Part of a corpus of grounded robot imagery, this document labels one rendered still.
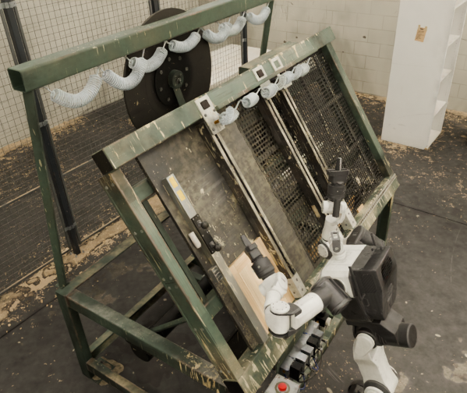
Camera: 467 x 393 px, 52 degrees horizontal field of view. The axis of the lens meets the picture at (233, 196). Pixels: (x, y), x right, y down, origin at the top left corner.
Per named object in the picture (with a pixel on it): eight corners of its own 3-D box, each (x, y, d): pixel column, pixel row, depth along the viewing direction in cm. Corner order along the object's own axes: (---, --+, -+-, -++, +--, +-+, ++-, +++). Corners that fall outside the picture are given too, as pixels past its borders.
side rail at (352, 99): (377, 179, 370) (390, 176, 362) (313, 51, 349) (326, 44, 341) (380, 175, 375) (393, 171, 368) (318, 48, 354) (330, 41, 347)
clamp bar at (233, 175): (290, 300, 261) (326, 297, 244) (182, 108, 238) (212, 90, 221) (298, 289, 268) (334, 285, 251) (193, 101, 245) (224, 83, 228)
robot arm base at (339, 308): (343, 313, 210) (357, 296, 205) (328, 322, 201) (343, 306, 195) (319, 287, 217) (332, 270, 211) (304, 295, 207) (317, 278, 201)
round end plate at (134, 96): (142, 165, 279) (118, 26, 236) (135, 163, 282) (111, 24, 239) (220, 117, 334) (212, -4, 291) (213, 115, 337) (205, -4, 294)
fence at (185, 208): (258, 343, 238) (263, 343, 235) (160, 180, 219) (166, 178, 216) (263, 337, 241) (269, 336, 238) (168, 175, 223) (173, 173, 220)
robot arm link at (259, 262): (240, 250, 211) (255, 273, 208) (258, 238, 213) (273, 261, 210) (239, 255, 223) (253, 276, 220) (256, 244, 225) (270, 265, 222)
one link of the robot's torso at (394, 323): (419, 336, 224) (410, 306, 219) (412, 355, 216) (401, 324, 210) (365, 330, 243) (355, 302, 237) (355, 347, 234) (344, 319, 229)
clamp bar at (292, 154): (330, 248, 297) (363, 242, 280) (238, 77, 274) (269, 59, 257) (337, 239, 304) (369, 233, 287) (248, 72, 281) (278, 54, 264)
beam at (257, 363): (234, 399, 227) (249, 401, 219) (221, 380, 224) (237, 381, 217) (387, 188, 378) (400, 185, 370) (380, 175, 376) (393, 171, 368)
